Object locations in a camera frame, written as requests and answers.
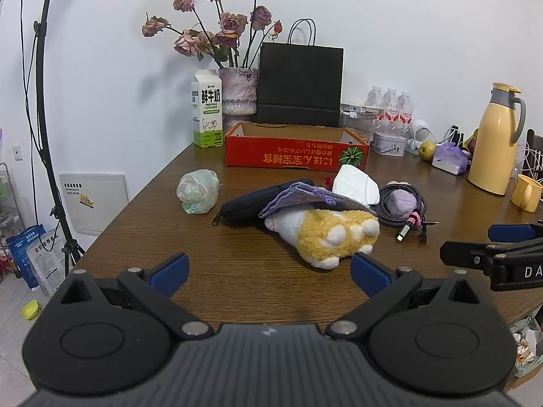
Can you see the pink mottled vase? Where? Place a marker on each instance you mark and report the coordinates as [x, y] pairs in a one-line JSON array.
[[239, 91]]

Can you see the white green milk carton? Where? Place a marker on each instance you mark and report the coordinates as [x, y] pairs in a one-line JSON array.
[[206, 106]]

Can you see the black power adapter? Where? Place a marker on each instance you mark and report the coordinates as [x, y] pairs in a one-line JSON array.
[[454, 132]]

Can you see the metal shelf rack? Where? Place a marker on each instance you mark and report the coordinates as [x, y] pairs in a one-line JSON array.
[[6, 203]]

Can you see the purple tissue pack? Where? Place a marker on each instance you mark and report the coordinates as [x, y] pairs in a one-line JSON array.
[[449, 161]]

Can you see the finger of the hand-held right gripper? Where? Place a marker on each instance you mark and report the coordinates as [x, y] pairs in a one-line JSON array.
[[509, 233], [464, 254]]

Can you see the grey white feed bag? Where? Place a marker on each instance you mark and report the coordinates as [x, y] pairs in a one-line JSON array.
[[49, 269]]

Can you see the red cardboard box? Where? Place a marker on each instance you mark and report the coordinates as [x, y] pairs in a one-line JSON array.
[[288, 154]]

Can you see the red green toy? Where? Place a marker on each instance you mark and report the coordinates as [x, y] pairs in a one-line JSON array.
[[328, 179]]

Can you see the small green container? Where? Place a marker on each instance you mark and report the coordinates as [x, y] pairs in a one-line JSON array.
[[31, 309]]

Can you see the clear plastic bottle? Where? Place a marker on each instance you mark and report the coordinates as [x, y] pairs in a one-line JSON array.
[[197, 190]]

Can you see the purple woven cloth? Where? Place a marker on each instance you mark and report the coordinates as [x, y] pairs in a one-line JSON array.
[[292, 197]]

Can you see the dark wooden chair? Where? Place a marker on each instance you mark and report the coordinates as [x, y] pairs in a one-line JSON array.
[[535, 140]]

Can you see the dark blue zip pouch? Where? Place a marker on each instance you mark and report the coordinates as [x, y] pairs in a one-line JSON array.
[[246, 205]]

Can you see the dried rose bouquet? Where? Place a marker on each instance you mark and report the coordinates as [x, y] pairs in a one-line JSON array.
[[231, 23]]

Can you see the white flat panel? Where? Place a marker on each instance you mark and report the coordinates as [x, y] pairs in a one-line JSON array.
[[93, 212]]

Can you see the white wall socket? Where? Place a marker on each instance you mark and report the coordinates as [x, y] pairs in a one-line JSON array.
[[17, 152]]

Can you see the blue white feed bag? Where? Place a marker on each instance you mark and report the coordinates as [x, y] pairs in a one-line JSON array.
[[23, 254]]

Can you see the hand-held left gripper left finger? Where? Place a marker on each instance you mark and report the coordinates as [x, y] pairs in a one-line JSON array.
[[174, 269]]

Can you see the yellow mug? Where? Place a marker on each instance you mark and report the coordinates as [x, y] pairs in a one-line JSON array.
[[528, 193]]

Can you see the small white fan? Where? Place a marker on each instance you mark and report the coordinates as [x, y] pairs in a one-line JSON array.
[[420, 129]]

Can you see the yellow thermos jug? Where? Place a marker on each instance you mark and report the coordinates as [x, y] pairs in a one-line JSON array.
[[492, 148]]

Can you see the yellow green apple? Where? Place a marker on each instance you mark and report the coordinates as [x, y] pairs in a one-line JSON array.
[[427, 150]]

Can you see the pale tin box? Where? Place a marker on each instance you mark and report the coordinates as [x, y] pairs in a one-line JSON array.
[[388, 144]]

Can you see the clear water bottle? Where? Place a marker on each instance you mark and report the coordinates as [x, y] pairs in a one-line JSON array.
[[373, 101], [405, 110], [390, 106]]

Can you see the clear plastic food container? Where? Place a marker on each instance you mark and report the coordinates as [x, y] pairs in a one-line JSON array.
[[356, 129]]

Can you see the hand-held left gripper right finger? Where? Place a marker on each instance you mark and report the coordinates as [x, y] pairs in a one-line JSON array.
[[369, 275]]

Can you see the black light stand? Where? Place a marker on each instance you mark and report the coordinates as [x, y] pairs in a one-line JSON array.
[[36, 27]]

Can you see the black paper bag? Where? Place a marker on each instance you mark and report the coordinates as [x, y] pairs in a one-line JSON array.
[[299, 84]]

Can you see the purple fluffy towel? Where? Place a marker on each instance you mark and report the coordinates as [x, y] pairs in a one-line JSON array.
[[402, 202]]

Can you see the white yellow plush toy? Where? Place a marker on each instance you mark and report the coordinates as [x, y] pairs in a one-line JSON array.
[[322, 233]]

